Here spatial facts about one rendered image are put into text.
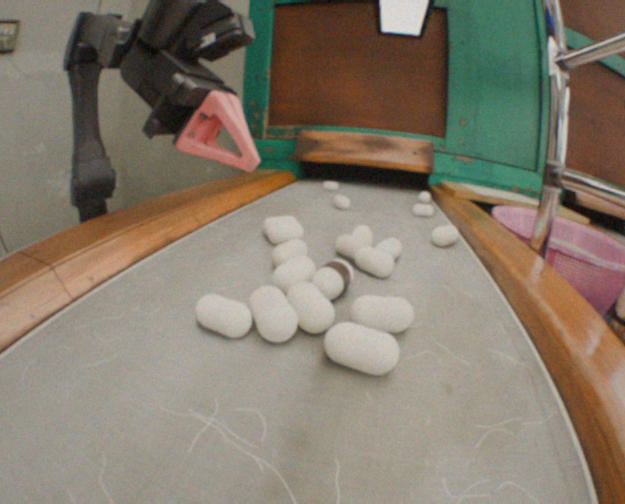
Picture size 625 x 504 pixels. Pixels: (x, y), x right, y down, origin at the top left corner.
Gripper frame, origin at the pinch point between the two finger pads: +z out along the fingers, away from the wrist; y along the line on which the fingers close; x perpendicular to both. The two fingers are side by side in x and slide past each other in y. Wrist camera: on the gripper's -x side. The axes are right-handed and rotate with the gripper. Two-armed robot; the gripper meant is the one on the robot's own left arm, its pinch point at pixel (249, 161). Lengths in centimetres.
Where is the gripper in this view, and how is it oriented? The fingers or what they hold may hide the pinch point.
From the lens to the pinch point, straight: 27.7
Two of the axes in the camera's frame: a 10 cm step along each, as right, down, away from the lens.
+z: 7.2, 6.9, 0.8
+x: -6.5, 6.3, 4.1
